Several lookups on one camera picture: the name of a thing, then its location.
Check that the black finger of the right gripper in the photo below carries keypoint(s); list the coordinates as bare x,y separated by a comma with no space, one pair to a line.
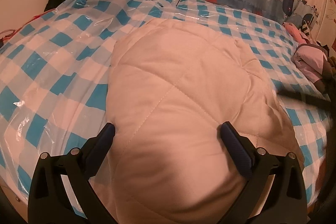
308,99

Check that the blue white checkered plastic sheet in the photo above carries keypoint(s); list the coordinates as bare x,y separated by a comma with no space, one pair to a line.
55,72

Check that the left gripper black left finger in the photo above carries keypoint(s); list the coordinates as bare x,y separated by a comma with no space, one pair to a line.
48,200

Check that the white quilted padded coat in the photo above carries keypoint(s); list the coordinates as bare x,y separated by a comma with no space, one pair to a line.
171,85

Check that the pink clothes pile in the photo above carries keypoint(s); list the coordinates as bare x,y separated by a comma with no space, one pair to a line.
311,59

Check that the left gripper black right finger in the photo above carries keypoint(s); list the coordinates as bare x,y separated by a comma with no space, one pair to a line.
274,191

